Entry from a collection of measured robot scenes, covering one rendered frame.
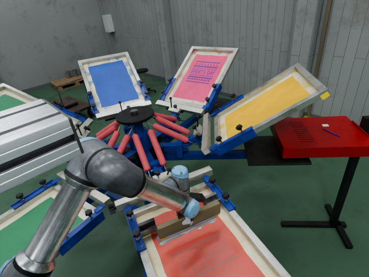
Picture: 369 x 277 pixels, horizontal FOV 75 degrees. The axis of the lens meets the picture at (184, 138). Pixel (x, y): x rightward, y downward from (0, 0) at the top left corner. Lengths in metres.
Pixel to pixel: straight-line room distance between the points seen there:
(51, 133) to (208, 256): 1.21
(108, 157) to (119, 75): 2.33
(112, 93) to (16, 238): 1.64
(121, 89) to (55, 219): 2.16
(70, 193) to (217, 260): 0.84
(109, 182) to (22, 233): 1.23
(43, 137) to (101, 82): 2.68
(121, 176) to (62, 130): 0.44
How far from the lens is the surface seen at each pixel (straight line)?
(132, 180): 0.70
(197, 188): 1.66
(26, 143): 0.26
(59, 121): 0.26
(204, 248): 1.41
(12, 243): 1.86
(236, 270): 1.35
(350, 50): 4.36
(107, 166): 0.69
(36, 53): 8.71
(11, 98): 2.71
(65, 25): 8.94
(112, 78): 2.96
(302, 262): 2.60
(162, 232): 1.30
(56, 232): 0.85
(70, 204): 0.81
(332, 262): 2.68
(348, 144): 2.03
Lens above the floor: 2.12
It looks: 31 degrees down
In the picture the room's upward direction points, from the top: 6 degrees counter-clockwise
